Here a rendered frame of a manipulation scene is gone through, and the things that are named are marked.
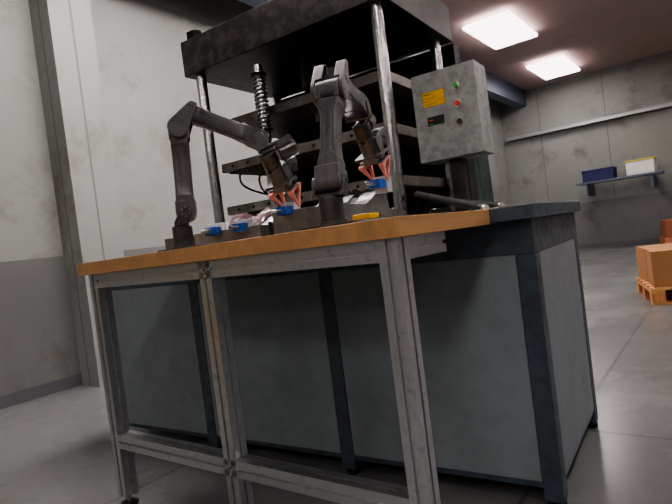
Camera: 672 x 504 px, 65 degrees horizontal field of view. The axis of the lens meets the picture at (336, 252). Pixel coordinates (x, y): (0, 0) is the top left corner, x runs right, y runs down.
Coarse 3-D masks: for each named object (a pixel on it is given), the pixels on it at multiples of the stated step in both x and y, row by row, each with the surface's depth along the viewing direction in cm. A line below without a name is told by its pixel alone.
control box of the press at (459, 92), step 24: (432, 72) 238; (456, 72) 232; (480, 72) 234; (432, 96) 238; (456, 96) 232; (480, 96) 231; (432, 120) 239; (456, 120) 232; (480, 120) 228; (432, 144) 241; (456, 144) 234; (480, 144) 228; (456, 168) 240; (456, 192) 241
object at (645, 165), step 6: (624, 162) 926; (630, 162) 921; (636, 162) 915; (642, 162) 910; (648, 162) 904; (654, 162) 903; (630, 168) 922; (636, 168) 916; (642, 168) 911; (648, 168) 905; (654, 168) 900; (630, 174) 923
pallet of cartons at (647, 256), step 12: (636, 252) 448; (648, 252) 396; (660, 252) 384; (648, 264) 405; (660, 264) 384; (648, 276) 413; (660, 276) 385; (648, 288) 400; (660, 288) 384; (660, 300) 385
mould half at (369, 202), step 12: (372, 192) 195; (348, 204) 177; (360, 204) 183; (372, 204) 190; (384, 204) 198; (276, 216) 182; (288, 216) 180; (300, 216) 177; (312, 216) 174; (348, 216) 176; (384, 216) 197; (276, 228) 183; (288, 228) 180; (300, 228) 177
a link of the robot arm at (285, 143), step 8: (256, 136) 169; (264, 136) 169; (288, 136) 173; (264, 144) 169; (272, 144) 171; (280, 144) 173; (288, 144) 172; (296, 144) 173; (288, 152) 172; (296, 152) 174
